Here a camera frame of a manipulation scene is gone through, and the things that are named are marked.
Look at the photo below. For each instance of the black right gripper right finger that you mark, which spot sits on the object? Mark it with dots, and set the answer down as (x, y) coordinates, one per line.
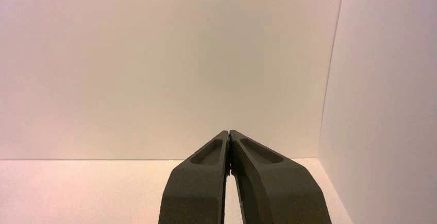
(283, 191)

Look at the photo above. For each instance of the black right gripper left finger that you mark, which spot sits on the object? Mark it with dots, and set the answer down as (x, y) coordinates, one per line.
(196, 188)

